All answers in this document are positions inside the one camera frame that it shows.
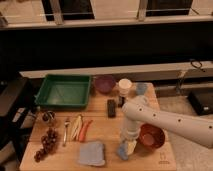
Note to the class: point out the small dark metal cup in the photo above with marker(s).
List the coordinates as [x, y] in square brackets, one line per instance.
[48, 117]

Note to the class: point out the black chair at left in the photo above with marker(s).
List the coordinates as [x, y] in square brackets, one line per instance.
[16, 101]

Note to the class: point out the black rectangular remote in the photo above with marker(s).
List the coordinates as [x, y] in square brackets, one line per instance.
[111, 108]

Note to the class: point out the purple bowl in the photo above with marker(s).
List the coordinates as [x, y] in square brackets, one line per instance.
[104, 83]

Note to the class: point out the peeled banana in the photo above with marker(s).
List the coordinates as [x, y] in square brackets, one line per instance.
[76, 128]

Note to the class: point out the green plastic tray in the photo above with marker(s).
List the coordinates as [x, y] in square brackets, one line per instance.
[64, 91]

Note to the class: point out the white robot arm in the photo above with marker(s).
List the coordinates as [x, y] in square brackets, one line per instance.
[136, 112]

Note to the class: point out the silver fork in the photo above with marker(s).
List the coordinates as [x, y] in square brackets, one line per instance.
[66, 125]

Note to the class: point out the black box at right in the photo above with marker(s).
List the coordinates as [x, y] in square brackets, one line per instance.
[201, 101]

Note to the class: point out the white paper cup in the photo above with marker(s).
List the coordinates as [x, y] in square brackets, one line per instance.
[124, 86]

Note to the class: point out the bunch of dark grapes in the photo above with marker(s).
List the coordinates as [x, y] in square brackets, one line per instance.
[48, 141]

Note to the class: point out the red-orange bowl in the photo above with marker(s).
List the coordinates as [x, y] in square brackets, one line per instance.
[151, 136]

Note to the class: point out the orange carrot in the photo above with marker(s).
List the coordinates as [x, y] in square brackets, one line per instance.
[83, 130]

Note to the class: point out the blue sponge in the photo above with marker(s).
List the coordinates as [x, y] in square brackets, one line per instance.
[121, 151]

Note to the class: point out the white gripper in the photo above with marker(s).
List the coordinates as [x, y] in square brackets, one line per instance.
[129, 132]

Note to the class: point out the light blue cup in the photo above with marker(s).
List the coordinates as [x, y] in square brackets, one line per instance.
[141, 88]

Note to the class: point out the blue-grey cloth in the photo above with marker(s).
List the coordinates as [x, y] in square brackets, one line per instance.
[92, 153]

